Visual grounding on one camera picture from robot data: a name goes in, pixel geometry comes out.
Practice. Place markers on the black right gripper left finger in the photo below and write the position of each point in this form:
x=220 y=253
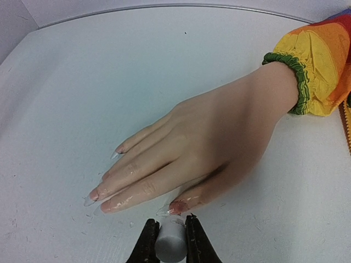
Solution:
x=144 y=249

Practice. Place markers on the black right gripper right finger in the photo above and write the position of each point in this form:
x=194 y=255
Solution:
x=199 y=247

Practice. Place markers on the white nail polish cap brush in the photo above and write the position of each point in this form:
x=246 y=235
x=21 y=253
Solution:
x=170 y=245

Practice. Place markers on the mannequin hand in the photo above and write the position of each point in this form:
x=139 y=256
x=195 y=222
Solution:
x=206 y=144

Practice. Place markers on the rainbow coloured sleeve cloth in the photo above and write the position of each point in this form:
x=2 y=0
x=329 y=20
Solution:
x=319 y=55

